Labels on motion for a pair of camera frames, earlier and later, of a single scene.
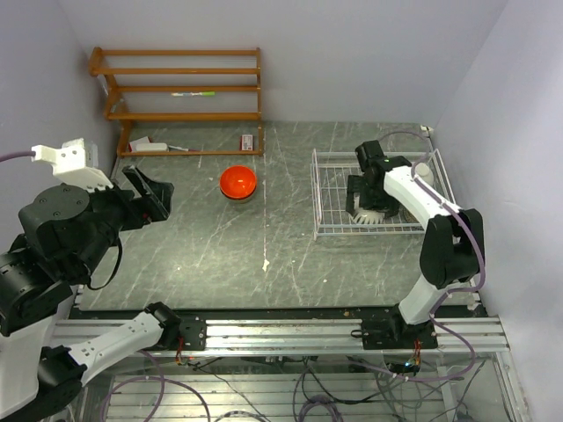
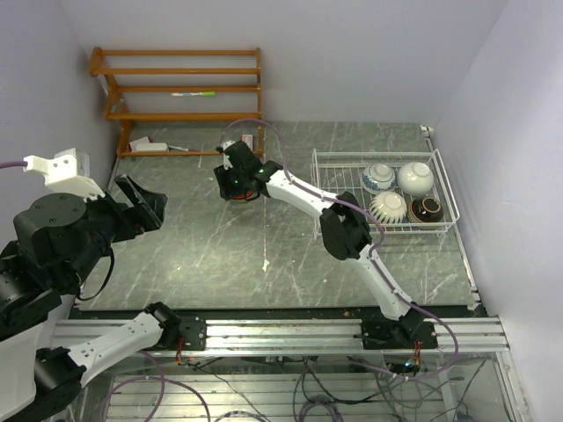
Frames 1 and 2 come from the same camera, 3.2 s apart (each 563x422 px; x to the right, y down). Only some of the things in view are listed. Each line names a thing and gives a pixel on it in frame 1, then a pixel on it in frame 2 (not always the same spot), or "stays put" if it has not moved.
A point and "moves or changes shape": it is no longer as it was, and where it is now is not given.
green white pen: [193, 93] stays put
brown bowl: [405, 215] moves or changes shape
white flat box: [142, 144] stays put
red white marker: [179, 148] stays put
